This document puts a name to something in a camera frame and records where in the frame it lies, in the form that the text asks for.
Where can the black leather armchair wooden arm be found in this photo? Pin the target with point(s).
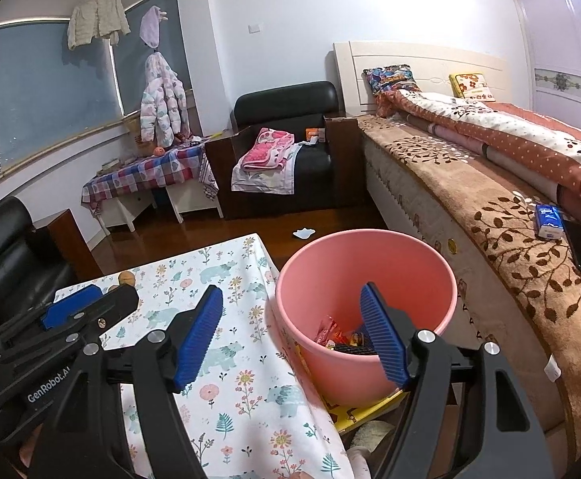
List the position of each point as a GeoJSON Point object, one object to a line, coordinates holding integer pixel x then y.
{"type": "Point", "coordinates": [6, 259]}

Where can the pink white puffer jacket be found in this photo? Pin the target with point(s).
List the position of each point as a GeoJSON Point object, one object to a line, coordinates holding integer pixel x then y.
{"type": "Point", "coordinates": [163, 105]}

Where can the black leather armchair with blanket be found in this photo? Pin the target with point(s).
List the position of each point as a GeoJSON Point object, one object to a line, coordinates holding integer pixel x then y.
{"type": "Point", "coordinates": [280, 100]}

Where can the colourful printed pillow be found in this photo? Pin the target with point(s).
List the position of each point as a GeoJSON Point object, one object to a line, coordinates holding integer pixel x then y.
{"type": "Point", "coordinates": [392, 77]}

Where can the orange dotted floral quilt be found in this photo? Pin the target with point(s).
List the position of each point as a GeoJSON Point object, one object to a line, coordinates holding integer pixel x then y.
{"type": "Point", "coordinates": [520, 129]}

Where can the white cloth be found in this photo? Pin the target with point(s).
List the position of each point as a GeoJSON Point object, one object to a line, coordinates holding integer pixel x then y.
{"type": "Point", "coordinates": [265, 182]}

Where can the large dark window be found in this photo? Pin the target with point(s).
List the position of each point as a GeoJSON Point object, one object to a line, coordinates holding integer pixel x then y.
{"type": "Point", "coordinates": [45, 100]}

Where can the pink plastic bin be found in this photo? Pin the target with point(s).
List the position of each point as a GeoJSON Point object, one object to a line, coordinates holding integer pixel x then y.
{"type": "Point", "coordinates": [320, 279]}

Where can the cream fluffy cloth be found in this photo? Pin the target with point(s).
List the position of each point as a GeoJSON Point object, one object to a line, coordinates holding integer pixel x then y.
{"type": "Point", "coordinates": [375, 434]}

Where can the tan bag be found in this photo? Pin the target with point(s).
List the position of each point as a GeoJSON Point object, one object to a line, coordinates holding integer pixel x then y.
{"type": "Point", "coordinates": [133, 134]}

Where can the yellow printed board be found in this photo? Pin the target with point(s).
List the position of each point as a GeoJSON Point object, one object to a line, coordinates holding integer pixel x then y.
{"type": "Point", "coordinates": [355, 414]}

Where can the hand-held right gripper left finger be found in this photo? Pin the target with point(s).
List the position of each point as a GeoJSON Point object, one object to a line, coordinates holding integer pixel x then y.
{"type": "Point", "coordinates": [198, 344]}

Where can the pink patterned blanket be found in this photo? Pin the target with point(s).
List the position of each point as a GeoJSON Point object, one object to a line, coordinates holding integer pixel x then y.
{"type": "Point", "coordinates": [265, 152]}

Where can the small orange fruit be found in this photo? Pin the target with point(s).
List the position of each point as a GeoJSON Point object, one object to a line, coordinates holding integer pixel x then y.
{"type": "Point", "coordinates": [158, 151]}

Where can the black foam net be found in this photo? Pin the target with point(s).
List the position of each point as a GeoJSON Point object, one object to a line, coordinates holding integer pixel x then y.
{"type": "Point", "coordinates": [352, 348]}

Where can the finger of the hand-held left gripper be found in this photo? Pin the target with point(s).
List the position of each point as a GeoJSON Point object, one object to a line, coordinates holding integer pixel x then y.
{"type": "Point", "coordinates": [115, 304]}
{"type": "Point", "coordinates": [70, 307]}

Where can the lilac wardrobe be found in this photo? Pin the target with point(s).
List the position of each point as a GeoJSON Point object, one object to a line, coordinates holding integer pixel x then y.
{"type": "Point", "coordinates": [560, 35]}

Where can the small orange box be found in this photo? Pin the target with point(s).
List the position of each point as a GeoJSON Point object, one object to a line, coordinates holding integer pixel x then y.
{"type": "Point", "coordinates": [314, 134]}

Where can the black phone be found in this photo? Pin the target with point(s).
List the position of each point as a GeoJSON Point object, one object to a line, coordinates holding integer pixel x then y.
{"type": "Point", "coordinates": [580, 244]}

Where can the red printed snack bag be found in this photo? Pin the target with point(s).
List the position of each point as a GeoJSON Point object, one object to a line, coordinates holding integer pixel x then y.
{"type": "Point", "coordinates": [329, 332]}

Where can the cream bed headboard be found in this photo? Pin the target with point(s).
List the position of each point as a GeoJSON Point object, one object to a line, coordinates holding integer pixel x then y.
{"type": "Point", "coordinates": [420, 60]}

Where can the blue white tissue pack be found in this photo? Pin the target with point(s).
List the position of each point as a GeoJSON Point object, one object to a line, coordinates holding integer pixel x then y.
{"type": "Point", "coordinates": [549, 222]}

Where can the white paper scrap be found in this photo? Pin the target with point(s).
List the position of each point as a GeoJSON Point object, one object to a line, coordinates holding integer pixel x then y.
{"type": "Point", "coordinates": [303, 233]}

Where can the white wall socket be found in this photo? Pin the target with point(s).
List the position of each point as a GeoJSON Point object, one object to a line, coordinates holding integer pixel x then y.
{"type": "Point", "coordinates": [254, 28]}

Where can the plaid heart print tablecloth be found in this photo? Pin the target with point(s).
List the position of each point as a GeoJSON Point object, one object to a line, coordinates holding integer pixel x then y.
{"type": "Point", "coordinates": [140, 174]}

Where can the yellow flower pillow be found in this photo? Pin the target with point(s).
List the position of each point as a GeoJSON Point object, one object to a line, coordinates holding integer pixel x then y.
{"type": "Point", "coordinates": [470, 85]}

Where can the white desk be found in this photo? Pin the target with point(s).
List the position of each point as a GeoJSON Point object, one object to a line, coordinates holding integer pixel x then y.
{"type": "Point", "coordinates": [195, 204]}

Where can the beige hanging cardigan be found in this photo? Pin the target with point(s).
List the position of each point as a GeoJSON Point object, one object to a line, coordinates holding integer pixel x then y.
{"type": "Point", "coordinates": [95, 20]}

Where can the bed with floral blankets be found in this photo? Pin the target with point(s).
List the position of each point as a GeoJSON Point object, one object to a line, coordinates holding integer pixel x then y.
{"type": "Point", "coordinates": [470, 184]}

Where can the purple hanging garment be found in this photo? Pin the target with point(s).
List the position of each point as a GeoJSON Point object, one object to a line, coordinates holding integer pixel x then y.
{"type": "Point", "coordinates": [149, 27]}

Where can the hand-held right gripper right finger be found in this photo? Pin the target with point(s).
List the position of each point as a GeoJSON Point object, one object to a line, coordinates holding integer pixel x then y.
{"type": "Point", "coordinates": [382, 339]}

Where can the floral animal print tablecloth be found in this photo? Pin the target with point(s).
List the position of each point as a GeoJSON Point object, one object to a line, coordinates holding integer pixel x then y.
{"type": "Point", "coordinates": [250, 384]}

